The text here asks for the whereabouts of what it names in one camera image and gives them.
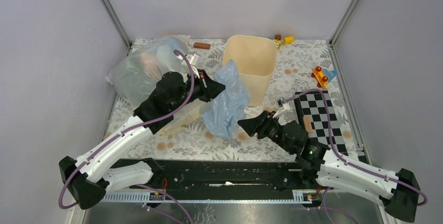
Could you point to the light blue trash bag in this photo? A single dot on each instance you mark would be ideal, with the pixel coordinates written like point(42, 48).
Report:
point(222, 114)

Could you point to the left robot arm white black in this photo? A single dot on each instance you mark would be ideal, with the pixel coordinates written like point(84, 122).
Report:
point(90, 176)

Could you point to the black white checkerboard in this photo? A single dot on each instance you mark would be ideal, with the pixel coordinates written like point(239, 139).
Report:
point(310, 108)

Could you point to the yellow toy block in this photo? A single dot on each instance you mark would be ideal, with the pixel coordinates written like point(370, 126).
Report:
point(288, 40)

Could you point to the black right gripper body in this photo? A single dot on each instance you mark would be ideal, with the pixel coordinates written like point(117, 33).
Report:
point(272, 129)

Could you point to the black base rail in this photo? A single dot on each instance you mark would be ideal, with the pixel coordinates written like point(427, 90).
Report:
point(228, 180)

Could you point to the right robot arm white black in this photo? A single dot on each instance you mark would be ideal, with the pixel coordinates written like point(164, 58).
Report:
point(396, 192)

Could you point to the translucent white yellow trash bag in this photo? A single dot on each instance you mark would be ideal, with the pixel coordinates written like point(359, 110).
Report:
point(135, 77)

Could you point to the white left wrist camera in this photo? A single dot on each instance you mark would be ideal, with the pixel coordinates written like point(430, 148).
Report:
point(193, 58)

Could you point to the beige plastic trash bin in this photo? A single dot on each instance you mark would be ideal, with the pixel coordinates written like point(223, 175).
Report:
point(255, 58)

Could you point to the floral patterned table mat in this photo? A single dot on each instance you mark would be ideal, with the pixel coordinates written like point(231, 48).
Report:
point(294, 63)

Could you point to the small tan wooden block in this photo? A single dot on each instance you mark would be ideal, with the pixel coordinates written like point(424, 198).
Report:
point(308, 124)

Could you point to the brown cylinder toy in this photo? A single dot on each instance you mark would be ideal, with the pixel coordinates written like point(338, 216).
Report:
point(200, 45)

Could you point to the orange red toy car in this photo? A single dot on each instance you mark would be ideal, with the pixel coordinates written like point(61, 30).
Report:
point(321, 78)

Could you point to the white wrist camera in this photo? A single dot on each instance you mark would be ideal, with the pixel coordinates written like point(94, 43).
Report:
point(193, 58)
point(283, 106)

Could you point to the blue triangle toy piece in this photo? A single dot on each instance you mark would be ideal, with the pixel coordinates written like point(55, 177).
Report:
point(330, 74)

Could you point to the yellow toy figure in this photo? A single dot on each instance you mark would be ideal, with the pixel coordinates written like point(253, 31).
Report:
point(278, 43)

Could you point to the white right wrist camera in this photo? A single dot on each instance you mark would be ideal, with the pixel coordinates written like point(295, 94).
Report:
point(283, 106)

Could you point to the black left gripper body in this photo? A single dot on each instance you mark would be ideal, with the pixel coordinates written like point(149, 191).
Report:
point(199, 86)

